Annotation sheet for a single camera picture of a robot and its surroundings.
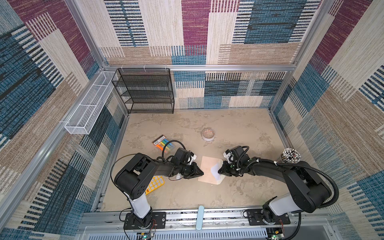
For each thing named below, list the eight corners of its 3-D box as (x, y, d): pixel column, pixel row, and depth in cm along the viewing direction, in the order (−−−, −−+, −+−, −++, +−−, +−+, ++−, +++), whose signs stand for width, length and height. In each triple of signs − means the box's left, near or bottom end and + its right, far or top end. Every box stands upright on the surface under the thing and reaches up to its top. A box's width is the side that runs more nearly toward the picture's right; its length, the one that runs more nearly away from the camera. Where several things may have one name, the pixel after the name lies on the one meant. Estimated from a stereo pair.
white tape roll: (201, 141, 105) (202, 139, 103) (201, 130, 111) (201, 128, 109) (215, 141, 105) (215, 139, 103) (213, 130, 111) (214, 128, 109)
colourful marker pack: (153, 143, 104) (152, 142, 102) (163, 136, 108) (162, 134, 106) (164, 155, 98) (164, 153, 96) (174, 147, 102) (174, 145, 100)
